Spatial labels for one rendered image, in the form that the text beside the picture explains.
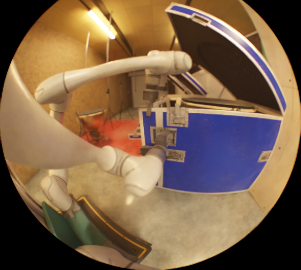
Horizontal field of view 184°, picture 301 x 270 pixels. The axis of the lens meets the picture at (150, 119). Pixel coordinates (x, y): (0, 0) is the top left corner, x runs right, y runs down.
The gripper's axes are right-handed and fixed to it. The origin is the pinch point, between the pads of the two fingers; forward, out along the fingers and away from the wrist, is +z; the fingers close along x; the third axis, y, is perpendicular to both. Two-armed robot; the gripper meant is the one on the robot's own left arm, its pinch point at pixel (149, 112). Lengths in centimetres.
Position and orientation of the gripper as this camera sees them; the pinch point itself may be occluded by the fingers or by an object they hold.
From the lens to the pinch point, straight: 59.2
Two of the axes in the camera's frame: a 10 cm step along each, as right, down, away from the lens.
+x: -3.9, 2.8, -8.8
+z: -1.0, 9.4, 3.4
